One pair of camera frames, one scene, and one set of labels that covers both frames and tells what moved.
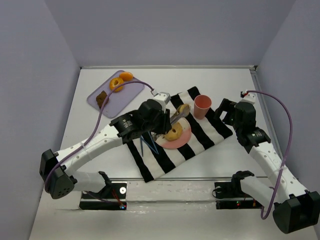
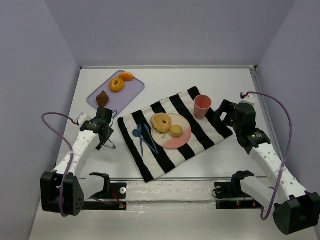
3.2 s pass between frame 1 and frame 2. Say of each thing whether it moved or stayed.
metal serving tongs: moved
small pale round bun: moved
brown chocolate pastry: stayed
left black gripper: moved
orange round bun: stayed
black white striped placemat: stayed
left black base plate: stayed
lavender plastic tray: stayed
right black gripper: stayed
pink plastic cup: stayed
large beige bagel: moved
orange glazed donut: stayed
